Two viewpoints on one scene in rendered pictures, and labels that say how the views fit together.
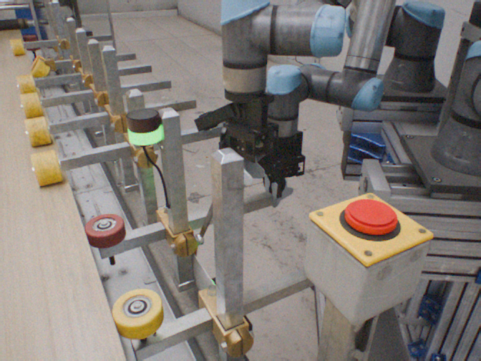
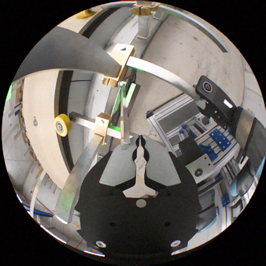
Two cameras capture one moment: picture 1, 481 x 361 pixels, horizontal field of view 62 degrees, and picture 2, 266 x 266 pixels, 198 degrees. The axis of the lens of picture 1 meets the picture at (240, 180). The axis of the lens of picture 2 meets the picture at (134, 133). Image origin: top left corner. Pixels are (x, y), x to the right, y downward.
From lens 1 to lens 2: 0.79 m
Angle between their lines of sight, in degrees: 83
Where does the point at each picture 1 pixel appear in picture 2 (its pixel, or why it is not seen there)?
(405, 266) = not seen: hidden behind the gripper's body
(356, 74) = (242, 193)
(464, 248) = not seen: hidden behind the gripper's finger
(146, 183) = (141, 20)
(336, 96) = (244, 176)
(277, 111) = (252, 147)
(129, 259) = (128, 40)
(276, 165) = (215, 115)
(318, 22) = not seen: outside the picture
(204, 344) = (106, 110)
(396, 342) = (184, 119)
